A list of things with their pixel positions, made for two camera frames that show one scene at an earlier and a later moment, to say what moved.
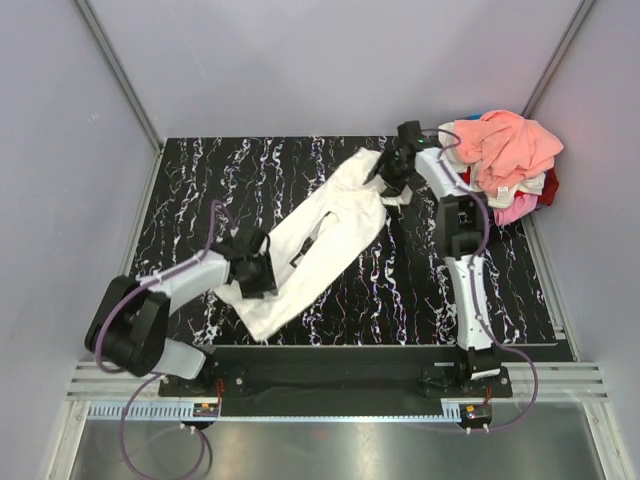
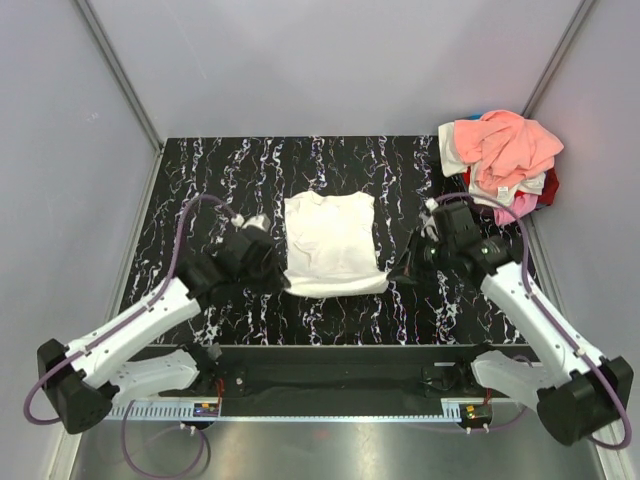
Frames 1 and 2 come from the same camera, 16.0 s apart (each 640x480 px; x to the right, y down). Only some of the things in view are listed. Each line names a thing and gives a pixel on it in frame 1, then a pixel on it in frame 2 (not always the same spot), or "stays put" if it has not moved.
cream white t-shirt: x=494 y=199 stays put
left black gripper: x=265 y=285 stays put
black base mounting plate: x=340 y=372 stays put
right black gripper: x=393 y=187 -> x=408 y=269
